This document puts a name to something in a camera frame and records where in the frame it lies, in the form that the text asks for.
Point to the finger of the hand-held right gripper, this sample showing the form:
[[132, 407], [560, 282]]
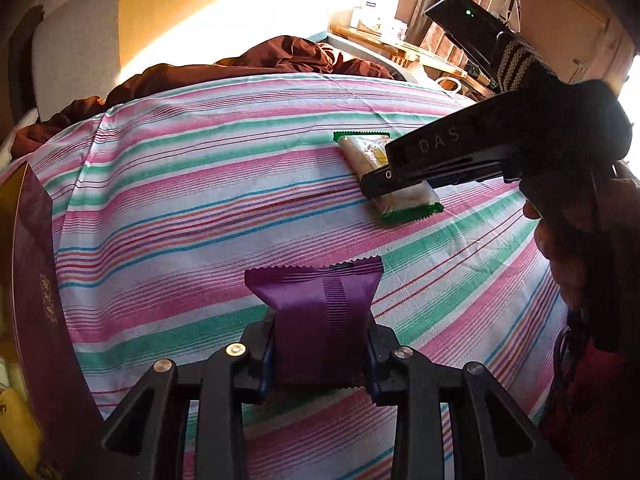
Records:
[[400, 180]]

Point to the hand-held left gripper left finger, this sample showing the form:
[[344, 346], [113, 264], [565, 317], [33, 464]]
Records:
[[268, 365]]

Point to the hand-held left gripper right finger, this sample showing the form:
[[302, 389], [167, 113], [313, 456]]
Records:
[[371, 367]]

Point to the green label snack packet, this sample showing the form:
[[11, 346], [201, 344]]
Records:
[[360, 150]]

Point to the purple snack packet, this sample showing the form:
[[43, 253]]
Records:
[[315, 310]]

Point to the maroon and gold box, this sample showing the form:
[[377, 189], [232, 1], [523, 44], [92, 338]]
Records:
[[35, 285]]

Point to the person's right forearm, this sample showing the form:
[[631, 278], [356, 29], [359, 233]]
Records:
[[520, 62]]

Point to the person's right hand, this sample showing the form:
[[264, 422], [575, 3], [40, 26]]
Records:
[[575, 125]]

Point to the wooden side table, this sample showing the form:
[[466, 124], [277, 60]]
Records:
[[400, 50]]

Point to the brown blanket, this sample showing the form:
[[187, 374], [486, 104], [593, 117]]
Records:
[[280, 57]]

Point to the red clothing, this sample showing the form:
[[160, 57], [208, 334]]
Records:
[[600, 410]]

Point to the multicolour sofa chair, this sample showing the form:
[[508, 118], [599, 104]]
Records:
[[150, 15]]

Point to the grey bed frame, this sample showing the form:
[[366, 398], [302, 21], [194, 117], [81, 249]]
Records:
[[360, 52]]

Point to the dark wooden bed post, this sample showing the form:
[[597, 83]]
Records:
[[22, 70]]

